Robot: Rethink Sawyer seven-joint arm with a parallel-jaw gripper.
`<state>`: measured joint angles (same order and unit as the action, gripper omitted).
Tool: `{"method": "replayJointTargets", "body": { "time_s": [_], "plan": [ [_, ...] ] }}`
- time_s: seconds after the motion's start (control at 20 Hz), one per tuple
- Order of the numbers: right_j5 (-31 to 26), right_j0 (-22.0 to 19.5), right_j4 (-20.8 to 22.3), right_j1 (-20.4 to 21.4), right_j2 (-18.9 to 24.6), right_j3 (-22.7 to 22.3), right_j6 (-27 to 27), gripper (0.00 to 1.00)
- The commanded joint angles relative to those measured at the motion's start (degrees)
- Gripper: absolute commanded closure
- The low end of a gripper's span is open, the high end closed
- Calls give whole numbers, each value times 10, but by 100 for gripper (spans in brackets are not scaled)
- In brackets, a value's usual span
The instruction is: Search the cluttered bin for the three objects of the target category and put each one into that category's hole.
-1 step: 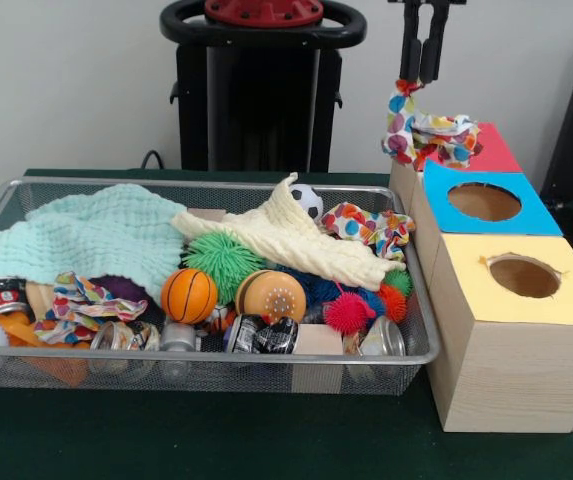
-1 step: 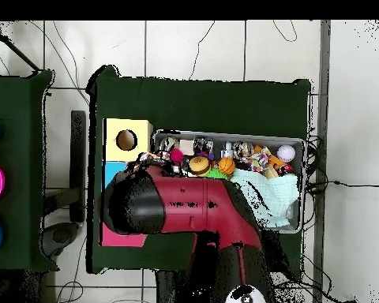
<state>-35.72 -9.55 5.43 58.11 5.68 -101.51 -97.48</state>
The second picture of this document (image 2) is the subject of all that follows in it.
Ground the colourful polka dot cloth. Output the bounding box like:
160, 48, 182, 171
239, 147, 272, 174
135, 151, 173, 168

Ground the wooden box with three holes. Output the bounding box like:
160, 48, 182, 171
99, 118, 154, 248

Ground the shallow mesh bin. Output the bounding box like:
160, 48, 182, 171
149, 129, 307, 234

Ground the hamburger toy ball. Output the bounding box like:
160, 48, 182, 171
188, 155, 212, 178

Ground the green spiky rubber ball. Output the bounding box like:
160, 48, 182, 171
205, 166, 231, 181

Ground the crushed silver can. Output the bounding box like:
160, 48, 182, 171
158, 136, 178, 153

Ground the orange toy basketball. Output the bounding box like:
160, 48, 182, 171
216, 156, 237, 175

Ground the dark green tablecloth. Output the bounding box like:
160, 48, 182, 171
0, 69, 59, 273
86, 65, 313, 279

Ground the mint green waffle cloth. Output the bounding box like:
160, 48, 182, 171
229, 167, 301, 228

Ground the grey metal bar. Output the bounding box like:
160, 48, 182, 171
312, 20, 332, 303

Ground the black tripod leg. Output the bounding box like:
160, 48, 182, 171
0, 21, 41, 72

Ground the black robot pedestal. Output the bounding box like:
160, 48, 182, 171
156, 269, 222, 303

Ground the black cable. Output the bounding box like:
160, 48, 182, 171
306, 178, 379, 190

